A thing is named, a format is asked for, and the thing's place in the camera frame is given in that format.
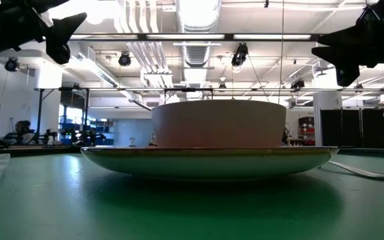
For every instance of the black room partition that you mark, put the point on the black room partition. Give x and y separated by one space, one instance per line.
362 128

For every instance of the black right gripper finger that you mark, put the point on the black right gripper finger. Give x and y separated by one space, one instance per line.
345 38
342 55

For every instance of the silver round ceiling duct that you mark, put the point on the silver round ceiling duct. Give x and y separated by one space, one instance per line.
197 56

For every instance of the black background robot arm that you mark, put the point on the black background robot arm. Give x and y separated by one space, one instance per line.
82 136
48 135

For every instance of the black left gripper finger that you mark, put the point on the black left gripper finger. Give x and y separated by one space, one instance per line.
60 36
62 26

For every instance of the black background station frame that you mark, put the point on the black background station frame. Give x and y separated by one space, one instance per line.
188 89
39 113

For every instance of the white plate with brown rim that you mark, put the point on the white plate with brown rim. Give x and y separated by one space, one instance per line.
208 163

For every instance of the white building column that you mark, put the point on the white building column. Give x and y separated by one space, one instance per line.
327 116

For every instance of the black hanging camera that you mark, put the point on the black hanging camera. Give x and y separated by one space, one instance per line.
239 55
124 59
11 64
298 84
222 86

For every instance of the white ceiling pipe bundle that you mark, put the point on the white ceiling pipe bundle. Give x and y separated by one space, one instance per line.
148 50

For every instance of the white ceramic bowl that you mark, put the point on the white ceramic bowl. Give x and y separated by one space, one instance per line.
218 123

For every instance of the shelf with red items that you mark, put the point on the shelf with red items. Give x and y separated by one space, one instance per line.
307 131

